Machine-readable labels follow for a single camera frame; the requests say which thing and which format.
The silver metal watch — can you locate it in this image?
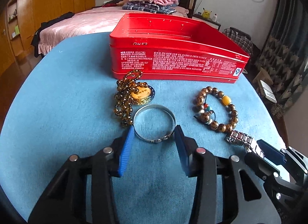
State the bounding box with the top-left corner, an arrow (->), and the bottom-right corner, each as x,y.
225,130 -> 265,158

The silver bangle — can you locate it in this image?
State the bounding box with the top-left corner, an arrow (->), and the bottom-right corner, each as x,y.
133,104 -> 177,144

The tiger eye bead necklace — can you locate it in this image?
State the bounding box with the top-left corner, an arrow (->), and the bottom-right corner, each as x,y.
113,69 -> 156,126

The white box on stool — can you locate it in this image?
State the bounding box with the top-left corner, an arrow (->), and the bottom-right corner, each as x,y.
258,80 -> 277,103

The small wooden stool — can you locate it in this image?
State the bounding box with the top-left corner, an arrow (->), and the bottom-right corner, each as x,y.
252,68 -> 274,90

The dark floral curtain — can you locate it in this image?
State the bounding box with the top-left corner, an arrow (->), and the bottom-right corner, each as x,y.
255,0 -> 307,118

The blue table cloth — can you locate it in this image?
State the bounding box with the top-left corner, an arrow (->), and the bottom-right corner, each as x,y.
1,33 -> 285,223

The plaid bag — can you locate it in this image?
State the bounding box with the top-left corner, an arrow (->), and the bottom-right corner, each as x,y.
222,27 -> 253,56

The black nightstand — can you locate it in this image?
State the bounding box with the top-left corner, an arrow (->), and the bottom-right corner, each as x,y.
192,14 -> 221,31

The red metal tin box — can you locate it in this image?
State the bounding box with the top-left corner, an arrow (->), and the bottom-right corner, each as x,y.
110,13 -> 249,83

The yellow pikachu toy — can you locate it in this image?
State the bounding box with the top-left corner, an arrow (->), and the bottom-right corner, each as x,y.
202,8 -> 212,19

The black garment on bed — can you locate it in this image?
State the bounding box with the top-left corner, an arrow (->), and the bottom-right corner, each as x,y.
31,12 -> 75,58

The bed with pink cover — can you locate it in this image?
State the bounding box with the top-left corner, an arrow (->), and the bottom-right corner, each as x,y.
40,0 -> 196,55

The wooden wardrobe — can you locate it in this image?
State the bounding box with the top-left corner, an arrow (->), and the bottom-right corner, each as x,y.
1,0 -> 95,73

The wooden bead bracelet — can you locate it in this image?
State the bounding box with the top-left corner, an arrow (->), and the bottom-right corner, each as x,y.
192,86 -> 239,133

